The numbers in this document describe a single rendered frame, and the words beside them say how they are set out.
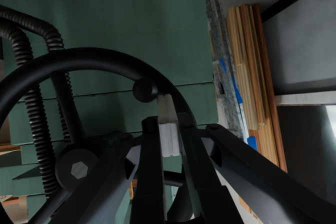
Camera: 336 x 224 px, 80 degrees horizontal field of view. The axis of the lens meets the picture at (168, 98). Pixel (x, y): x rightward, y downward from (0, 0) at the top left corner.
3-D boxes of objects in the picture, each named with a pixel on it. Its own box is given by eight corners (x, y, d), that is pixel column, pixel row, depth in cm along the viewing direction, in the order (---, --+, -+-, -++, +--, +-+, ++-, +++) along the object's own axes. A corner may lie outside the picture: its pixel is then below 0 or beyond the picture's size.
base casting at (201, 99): (216, 81, 44) (221, 123, 43) (184, 94, 101) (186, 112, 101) (4, 103, 42) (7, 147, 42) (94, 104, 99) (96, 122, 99)
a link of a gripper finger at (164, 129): (171, 157, 16) (162, 158, 16) (166, 120, 22) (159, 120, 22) (168, 122, 15) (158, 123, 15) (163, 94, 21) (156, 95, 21)
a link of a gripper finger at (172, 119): (168, 122, 15) (178, 120, 15) (163, 94, 21) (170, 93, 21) (171, 157, 16) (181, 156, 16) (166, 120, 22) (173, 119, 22)
